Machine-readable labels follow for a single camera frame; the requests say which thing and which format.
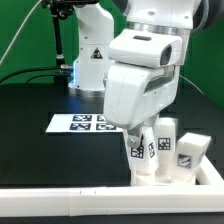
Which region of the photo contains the white marker sheet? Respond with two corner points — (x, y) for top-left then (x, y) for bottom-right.
(46, 114), (121, 133)

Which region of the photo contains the black cable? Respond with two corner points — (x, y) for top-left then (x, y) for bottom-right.
(0, 65), (73, 85)

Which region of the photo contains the black camera stand pole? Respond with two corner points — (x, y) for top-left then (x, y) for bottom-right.
(41, 0), (99, 86)

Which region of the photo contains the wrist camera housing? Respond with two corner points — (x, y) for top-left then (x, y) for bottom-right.
(108, 29), (182, 68)

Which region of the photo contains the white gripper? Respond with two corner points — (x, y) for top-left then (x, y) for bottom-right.
(103, 63), (180, 148)

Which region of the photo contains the white cable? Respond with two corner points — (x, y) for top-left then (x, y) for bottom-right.
(0, 0), (43, 66)

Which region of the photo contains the white round stool seat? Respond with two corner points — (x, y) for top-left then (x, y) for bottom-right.
(130, 170), (196, 186)

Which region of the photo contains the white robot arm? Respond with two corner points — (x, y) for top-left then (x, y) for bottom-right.
(71, 0), (224, 148)

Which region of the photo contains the white L-shaped fence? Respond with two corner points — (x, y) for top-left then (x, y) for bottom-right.
(0, 158), (224, 217)

